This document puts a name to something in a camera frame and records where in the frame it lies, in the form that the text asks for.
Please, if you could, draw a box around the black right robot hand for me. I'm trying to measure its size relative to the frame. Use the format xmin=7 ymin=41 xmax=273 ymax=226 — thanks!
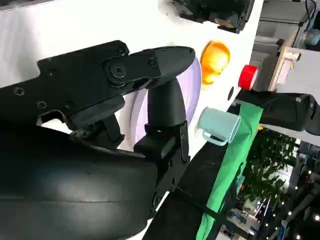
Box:
xmin=0 ymin=39 xmax=196 ymax=240

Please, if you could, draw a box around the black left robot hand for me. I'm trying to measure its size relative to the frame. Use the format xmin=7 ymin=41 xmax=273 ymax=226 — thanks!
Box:
xmin=166 ymin=0 xmax=254 ymax=35

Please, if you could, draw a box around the orange white toy bread roll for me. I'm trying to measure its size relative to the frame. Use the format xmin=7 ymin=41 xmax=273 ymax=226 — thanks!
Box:
xmin=201 ymin=41 xmax=231 ymax=85

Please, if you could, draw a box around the lilac plate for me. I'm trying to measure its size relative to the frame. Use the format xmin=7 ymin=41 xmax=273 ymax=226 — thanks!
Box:
xmin=129 ymin=56 xmax=202 ymax=153

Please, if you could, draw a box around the wooden board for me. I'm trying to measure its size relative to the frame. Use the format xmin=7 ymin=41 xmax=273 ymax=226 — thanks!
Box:
xmin=268 ymin=32 xmax=304 ymax=92

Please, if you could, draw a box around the pale green mug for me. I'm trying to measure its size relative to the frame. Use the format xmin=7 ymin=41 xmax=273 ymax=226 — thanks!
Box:
xmin=197 ymin=106 xmax=242 ymax=147

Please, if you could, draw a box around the black bag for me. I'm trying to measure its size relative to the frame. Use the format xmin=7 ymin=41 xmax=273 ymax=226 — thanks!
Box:
xmin=259 ymin=92 xmax=320 ymax=136

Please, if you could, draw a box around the green cloth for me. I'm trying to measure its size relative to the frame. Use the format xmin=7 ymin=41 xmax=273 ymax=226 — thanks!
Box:
xmin=196 ymin=103 xmax=265 ymax=240

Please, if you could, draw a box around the green plant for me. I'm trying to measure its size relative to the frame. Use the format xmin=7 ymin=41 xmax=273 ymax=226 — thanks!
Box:
xmin=239 ymin=129 xmax=299 ymax=204

